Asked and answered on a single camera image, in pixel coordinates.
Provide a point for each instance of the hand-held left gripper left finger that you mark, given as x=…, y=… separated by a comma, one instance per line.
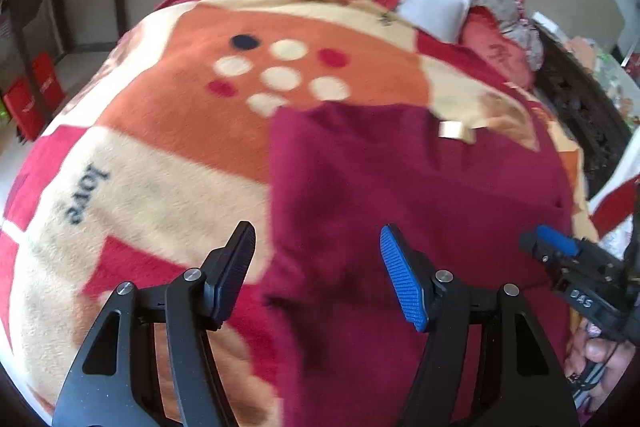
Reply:
x=234, y=268

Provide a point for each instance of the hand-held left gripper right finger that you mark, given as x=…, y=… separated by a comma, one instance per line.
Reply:
x=405, y=279

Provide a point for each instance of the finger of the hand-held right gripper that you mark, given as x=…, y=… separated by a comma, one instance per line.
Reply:
x=557, y=239
x=532, y=244

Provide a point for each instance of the maroon fleece garment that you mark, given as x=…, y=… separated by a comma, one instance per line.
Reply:
x=380, y=177

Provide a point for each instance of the person's right hand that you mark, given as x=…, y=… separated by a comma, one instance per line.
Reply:
x=597, y=352

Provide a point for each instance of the red cloth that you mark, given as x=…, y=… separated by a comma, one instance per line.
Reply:
x=617, y=202

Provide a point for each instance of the dark carved wooden headboard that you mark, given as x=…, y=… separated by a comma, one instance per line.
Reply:
x=575, y=107

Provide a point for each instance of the printed fleece blanket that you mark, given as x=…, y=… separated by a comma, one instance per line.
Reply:
x=165, y=147

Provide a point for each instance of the small red heart pillow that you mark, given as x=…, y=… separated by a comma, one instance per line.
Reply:
x=497, y=49

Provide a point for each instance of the white pillow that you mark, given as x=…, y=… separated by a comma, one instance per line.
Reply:
x=437, y=7

